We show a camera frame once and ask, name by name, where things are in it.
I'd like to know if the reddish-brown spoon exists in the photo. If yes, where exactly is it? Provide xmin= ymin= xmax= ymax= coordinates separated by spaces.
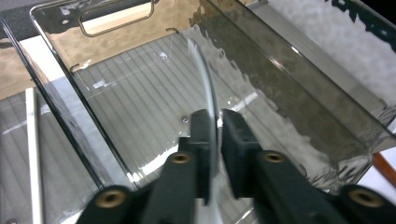
xmin=372 ymin=151 xmax=396 ymax=189

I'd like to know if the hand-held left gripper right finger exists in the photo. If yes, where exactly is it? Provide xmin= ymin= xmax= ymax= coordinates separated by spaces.
xmin=220 ymin=108 xmax=263 ymax=201

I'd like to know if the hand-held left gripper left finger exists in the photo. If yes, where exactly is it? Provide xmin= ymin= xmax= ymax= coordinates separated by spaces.
xmin=177 ymin=108 xmax=217 ymax=207

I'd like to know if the grey transparent plastic bin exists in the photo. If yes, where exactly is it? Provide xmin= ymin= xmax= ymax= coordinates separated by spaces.
xmin=29 ymin=0 xmax=396 ymax=224
xmin=0 ymin=18 xmax=106 ymax=224
xmin=251 ymin=0 xmax=396 ymax=125

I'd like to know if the white chopstick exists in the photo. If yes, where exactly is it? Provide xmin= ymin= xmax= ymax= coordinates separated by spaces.
xmin=25 ymin=87 xmax=44 ymax=224

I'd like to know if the white spoon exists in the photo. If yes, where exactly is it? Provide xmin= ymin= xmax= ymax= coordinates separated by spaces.
xmin=186 ymin=37 xmax=227 ymax=224

